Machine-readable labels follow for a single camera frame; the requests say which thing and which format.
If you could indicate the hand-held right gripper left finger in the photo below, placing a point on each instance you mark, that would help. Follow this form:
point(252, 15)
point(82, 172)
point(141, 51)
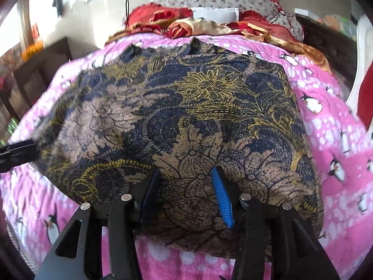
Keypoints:
point(148, 192)

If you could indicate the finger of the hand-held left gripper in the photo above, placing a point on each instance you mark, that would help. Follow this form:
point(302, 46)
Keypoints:
point(17, 160)
point(20, 147)

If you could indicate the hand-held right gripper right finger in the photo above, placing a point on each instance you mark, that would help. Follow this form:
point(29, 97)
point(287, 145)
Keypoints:
point(221, 198)

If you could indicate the brown blue floral batik shirt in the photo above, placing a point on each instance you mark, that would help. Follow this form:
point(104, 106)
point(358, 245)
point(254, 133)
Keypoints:
point(180, 116)

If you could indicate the dark wooden shelf unit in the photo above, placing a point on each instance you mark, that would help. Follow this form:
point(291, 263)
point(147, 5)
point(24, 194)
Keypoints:
point(32, 81)

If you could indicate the orange flower garland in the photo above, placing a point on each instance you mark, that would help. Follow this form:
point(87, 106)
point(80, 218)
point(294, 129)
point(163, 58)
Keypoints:
point(32, 51)

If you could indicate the pink penguin print blanket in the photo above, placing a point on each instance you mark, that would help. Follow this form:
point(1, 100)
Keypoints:
point(335, 140)

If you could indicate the dark hanging cloth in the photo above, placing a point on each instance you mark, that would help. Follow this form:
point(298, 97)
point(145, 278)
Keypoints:
point(57, 1)

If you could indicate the gold and red satin blanket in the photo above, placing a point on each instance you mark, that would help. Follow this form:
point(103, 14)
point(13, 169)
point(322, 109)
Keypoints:
point(201, 26)

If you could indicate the red frilled pillow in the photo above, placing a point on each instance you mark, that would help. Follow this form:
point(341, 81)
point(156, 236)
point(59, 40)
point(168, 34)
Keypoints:
point(262, 22)
point(142, 13)

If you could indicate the white pillow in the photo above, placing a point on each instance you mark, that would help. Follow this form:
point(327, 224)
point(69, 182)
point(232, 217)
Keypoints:
point(215, 14)

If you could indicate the dark carved wooden cabinet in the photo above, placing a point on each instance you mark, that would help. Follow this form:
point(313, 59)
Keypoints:
point(329, 46)

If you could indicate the red patterned cloth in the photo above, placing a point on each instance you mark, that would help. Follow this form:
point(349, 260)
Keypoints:
point(276, 5)

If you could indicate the white upholstered chair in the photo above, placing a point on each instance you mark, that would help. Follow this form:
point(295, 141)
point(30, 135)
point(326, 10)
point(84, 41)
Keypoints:
point(362, 40)

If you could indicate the red wall sticker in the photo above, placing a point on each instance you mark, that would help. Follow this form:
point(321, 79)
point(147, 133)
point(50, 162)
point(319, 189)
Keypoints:
point(35, 30)

